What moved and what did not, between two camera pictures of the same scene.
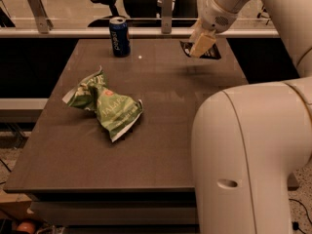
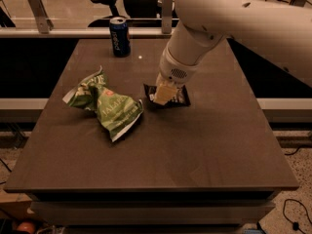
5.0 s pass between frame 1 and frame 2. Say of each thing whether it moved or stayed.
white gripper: moved
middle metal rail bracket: stayed
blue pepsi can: stayed
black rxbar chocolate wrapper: moved
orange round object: stayed
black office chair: stayed
